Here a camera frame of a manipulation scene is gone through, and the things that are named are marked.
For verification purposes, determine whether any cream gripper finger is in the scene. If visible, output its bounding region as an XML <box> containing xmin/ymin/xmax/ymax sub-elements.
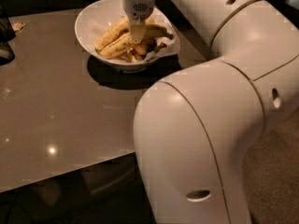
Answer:
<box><xmin>129</xmin><ymin>23</ymin><xmax>147</xmax><ymax>44</ymax></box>

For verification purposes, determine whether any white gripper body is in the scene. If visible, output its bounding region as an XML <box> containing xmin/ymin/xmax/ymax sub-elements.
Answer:
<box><xmin>122</xmin><ymin>0</ymin><xmax>155</xmax><ymax>24</ymax></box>

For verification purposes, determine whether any yellow banana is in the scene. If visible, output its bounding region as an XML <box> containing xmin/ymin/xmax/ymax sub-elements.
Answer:
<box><xmin>94</xmin><ymin>15</ymin><xmax>156</xmax><ymax>52</ymax></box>
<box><xmin>94</xmin><ymin>23</ymin><xmax>174</xmax><ymax>61</ymax></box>

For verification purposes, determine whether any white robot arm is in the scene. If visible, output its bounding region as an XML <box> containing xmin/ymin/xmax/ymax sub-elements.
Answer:
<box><xmin>124</xmin><ymin>0</ymin><xmax>299</xmax><ymax>224</ymax></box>

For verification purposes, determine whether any small banana at bowl bottom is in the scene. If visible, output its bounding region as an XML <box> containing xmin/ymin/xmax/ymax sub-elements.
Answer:
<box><xmin>126</xmin><ymin>49</ymin><xmax>140</xmax><ymax>63</ymax></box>

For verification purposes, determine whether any white paper bowl liner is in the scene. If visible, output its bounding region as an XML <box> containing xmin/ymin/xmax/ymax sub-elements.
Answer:
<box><xmin>92</xmin><ymin>8</ymin><xmax>179</xmax><ymax>66</ymax></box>

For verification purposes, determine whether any white ceramic bowl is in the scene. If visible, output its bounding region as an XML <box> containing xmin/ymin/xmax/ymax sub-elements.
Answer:
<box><xmin>75</xmin><ymin>0</ymin><xmax>180</xmax><ymax>73</ymax></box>

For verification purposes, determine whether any small peel scrap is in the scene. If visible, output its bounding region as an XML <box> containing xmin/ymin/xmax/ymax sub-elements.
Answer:
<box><xmin>12</xmin><ymin>22</ymin><xmax>25</xmax><ymax>32</ymax></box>

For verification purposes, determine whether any black mesh container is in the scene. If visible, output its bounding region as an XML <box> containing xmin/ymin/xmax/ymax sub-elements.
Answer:
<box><xmin>0</xmin><ymin>5</ymin><xmax>16</xmax><ymax>65</ymax></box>

